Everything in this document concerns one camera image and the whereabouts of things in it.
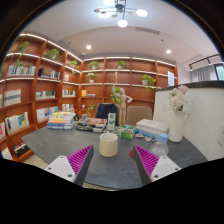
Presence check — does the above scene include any dark magazine stack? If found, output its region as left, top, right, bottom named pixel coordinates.
left=74, top=117, right=108, bottom=133

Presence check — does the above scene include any green cardboard box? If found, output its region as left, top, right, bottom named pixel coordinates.
left=120, top=124, right=136, bottom=140

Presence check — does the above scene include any white green drink carton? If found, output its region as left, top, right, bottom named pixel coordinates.
left=107, top=112, right=117, bottom=132

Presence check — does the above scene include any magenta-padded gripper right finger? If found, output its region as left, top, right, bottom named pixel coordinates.
left=132, top=145, right=182, bottom=187

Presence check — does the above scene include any wooden shelf unit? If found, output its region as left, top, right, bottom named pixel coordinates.
left=0, top=32, right=179, bottom=161

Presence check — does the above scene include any white book stack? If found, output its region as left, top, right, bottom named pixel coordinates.
left=134, top=118, right=170, bottom=138

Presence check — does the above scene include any grey curtain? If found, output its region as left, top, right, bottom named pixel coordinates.
left=190, top=64, right=218, bottom=83

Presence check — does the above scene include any colourful book stack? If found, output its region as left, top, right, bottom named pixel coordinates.
left=46, top=111, right=77, bottom=131

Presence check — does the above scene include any cream ceramic cup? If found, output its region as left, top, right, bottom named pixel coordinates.
left=98, top=132, right=119, bottom=158

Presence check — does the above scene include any ceiling air vent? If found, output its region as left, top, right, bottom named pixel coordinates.
left=135, top=27, right=160, bottom=35

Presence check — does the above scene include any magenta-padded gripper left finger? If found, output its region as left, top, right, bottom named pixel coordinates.
left=44, top=144, right=95, bottom=187

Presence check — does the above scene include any dark blue chair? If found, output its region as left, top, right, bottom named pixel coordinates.
left=95, top=102, right=119, bottom=121

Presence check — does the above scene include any pale pink flower bouquet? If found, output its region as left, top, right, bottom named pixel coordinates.
left=163, top=85, right=190, bottom=114

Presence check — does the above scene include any white ceramic pitcher vase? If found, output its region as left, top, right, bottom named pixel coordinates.
left=167, top=110, right=190, bottom=143

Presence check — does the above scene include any multi-bulb ceiling chandelier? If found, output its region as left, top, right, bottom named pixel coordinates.
left=93, top=0, right=149, bottom=28

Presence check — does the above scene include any black ceiling track rail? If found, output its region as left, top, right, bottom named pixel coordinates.
left=188, top=53, right=221, bottom=71

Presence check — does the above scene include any beige upholstered chair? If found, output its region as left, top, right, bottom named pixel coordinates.
left=126, top=105, right=153, bottom=127

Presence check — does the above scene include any wooden artist mannequin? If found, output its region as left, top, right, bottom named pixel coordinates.
left=112, top=71, right=134, bottom=126

